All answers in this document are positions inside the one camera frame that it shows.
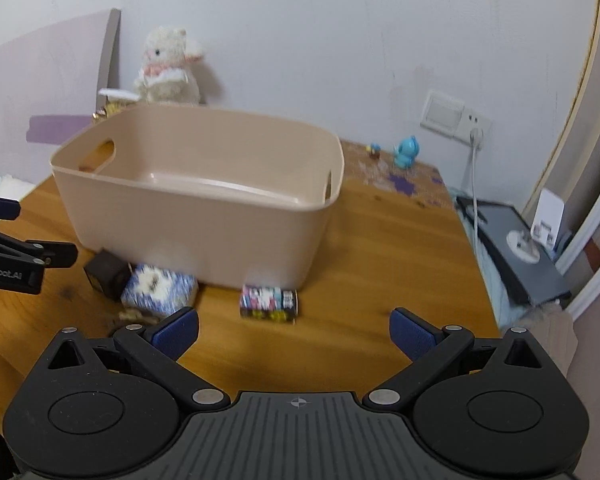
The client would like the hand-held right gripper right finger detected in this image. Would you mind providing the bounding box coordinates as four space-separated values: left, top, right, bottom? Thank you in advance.
362 308 567 414

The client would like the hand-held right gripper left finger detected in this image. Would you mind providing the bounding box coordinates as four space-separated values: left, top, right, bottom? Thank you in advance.
45 308 231 414

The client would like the blue and white patterned box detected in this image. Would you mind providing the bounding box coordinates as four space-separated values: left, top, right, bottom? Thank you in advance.
120 263 200 319

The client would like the small black box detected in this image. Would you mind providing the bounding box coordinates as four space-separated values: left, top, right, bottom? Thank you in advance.
84 249 134 302

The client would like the small colourful printed can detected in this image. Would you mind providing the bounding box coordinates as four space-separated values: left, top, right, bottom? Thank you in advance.
239 284 300 325

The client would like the beige plastic storage basket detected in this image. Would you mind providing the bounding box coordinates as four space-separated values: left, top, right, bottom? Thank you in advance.
49 104 345 289

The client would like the light blue bedding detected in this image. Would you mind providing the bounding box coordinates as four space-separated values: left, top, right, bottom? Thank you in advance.
0 170 37 202

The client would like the small brown item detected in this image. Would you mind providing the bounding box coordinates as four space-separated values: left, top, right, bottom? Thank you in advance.
107 307 162 337

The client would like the purple tape strip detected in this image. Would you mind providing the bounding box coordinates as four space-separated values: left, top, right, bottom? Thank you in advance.
27 113 94 145

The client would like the dark grey flat board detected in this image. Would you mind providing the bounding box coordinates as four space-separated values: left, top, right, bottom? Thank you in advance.
455 197 572 309

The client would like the pale pink board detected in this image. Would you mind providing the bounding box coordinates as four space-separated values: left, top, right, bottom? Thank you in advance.
0 8 122 187

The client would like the beige cloth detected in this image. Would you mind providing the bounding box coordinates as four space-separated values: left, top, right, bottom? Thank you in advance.
500 305 580 377

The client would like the white round device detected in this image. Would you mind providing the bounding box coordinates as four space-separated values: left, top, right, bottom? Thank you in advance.
507 229 541 264

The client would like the small gold ornament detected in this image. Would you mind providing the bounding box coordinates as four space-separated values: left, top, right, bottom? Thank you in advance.
92 101 132 122

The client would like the purple patterned jigsaw puzzle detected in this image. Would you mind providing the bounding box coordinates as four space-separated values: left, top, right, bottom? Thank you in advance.
341 139 456 211

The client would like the white flat item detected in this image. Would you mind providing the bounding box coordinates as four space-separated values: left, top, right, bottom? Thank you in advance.
98 87 141 102

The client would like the blue toy figurine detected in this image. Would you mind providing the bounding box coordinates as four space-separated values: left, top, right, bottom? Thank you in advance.
392 135 421 171

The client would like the white small box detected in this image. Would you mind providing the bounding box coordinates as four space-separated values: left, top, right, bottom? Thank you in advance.
530 188 566 252

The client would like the white plush toy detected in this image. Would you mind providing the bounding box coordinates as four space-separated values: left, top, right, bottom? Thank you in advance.
132 25 206 107

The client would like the white power cable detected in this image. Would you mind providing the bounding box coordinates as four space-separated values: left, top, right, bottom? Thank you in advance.
465 128 487 257

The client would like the white wall socket panel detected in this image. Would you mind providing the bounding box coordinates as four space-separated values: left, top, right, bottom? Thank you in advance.
419 89 494 147

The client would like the white door frame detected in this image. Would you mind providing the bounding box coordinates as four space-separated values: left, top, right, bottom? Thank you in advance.
521 0 600 322

